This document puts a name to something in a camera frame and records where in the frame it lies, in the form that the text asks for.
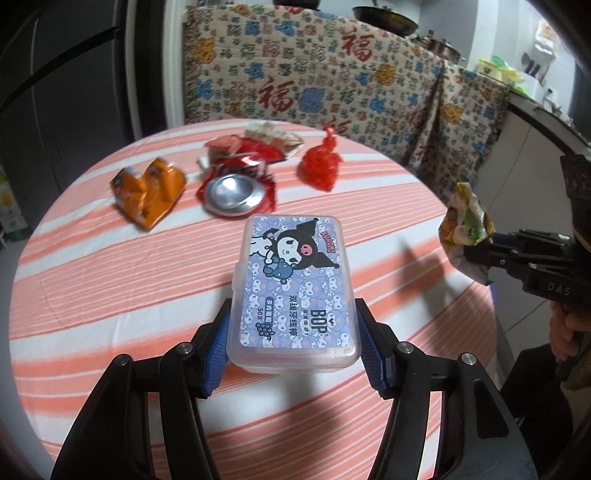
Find orange striped tablecloth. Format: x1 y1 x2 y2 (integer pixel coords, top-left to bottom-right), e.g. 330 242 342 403
9 117 502 462

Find green yellow snack wrapper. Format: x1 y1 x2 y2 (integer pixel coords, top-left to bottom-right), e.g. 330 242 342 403
438 181 496 287

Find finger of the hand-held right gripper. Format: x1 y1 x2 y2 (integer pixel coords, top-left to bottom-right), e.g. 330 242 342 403
463 244 532 283
490 231 573 252

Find white wall holder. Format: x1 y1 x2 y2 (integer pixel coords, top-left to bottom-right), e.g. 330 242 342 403
534 21 561 54

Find steel pot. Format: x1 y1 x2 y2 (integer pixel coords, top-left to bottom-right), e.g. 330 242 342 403
413 30 467 63

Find black wok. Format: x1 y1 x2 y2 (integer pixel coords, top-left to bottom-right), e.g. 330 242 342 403
352 0 419 38

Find grey kitchen cabinet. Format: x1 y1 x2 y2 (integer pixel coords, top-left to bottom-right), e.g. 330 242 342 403
485 88 591 241

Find person's right hand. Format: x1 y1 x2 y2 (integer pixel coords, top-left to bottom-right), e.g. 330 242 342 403
549 302 591 361

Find yellow green container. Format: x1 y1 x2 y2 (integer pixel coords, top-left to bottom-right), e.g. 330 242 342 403
475 55 525 88

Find orange crumpled wrapper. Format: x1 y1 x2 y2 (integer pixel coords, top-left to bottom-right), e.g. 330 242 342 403
110 156 188 232

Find cardboard box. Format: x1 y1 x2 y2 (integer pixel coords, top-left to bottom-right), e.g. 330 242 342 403
0 171 26 232

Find red mesh bag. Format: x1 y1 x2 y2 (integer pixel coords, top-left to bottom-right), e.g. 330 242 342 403
301 126 343 192

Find large printed cloth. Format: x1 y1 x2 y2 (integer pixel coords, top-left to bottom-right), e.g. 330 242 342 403
181 4 446 167

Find dark grey refrigerator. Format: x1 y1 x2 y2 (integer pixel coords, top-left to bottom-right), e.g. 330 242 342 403
0 0 171 195

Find white knife holder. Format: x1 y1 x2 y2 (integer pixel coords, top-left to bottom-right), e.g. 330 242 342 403
522 51 560 93

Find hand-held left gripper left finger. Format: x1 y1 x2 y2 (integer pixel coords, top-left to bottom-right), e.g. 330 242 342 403
51 298 232 480

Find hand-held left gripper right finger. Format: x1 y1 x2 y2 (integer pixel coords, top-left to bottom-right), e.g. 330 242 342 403
353 298 541 480

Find red white snack packet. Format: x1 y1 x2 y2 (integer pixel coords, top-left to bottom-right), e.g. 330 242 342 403
244 121 305 160

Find crushed red can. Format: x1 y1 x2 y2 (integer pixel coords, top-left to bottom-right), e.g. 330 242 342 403
196 150 278 215

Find clear plastic floss box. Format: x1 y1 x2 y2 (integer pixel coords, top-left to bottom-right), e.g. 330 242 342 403
225 213 362 372

